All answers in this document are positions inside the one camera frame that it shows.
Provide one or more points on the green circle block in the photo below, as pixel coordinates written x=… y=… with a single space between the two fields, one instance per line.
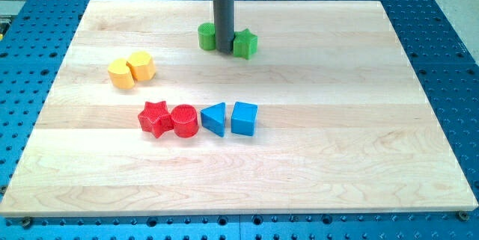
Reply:
x=207 y=36

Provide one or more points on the red circle block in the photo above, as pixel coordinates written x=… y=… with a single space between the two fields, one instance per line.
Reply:
x=185 y=119

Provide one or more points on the green star block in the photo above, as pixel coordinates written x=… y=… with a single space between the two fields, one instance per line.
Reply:
x=245 y=44

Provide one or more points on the red star block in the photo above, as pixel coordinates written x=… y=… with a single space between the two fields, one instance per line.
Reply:
x=155 y=118

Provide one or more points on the blue cube block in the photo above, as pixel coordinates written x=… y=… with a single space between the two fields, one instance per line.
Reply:
x=243 y=118

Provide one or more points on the blue triangle block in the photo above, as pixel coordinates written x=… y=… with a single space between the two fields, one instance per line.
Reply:
x=213 y=118

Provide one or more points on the light wooden board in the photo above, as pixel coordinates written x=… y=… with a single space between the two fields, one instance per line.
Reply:
x=343 y=123

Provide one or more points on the yellow hexagon block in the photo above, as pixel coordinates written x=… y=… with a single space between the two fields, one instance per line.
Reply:
x=141 y=66

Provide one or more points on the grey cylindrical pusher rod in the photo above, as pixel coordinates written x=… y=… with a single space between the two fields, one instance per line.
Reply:
x=224 y=25

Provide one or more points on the yellow crescent block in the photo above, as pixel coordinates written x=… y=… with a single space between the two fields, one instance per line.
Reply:
x=120 y=74

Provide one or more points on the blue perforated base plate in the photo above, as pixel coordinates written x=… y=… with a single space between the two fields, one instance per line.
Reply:
x=37 y=41

